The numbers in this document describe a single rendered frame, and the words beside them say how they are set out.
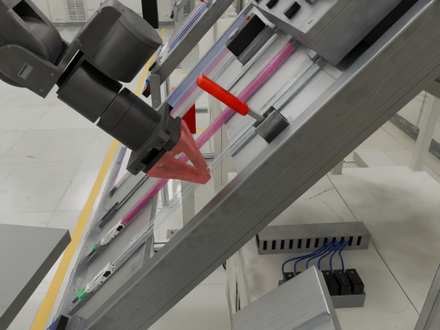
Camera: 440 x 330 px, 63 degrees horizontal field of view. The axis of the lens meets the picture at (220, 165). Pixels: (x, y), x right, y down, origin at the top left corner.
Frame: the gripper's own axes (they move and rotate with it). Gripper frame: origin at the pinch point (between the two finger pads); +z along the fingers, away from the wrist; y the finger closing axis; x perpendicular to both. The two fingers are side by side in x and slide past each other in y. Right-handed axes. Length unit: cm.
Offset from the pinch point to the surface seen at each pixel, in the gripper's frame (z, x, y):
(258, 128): -2.0, -10.8, -6.9
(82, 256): -0.9, 32.3, 10.9
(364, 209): 56, -5, 37
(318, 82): 0.7, -18.2, -3.1
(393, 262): 55, -4, 16
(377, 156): 152, -16, 170
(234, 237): 4.0, -0.4, -10.0
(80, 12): -141, 225, 869
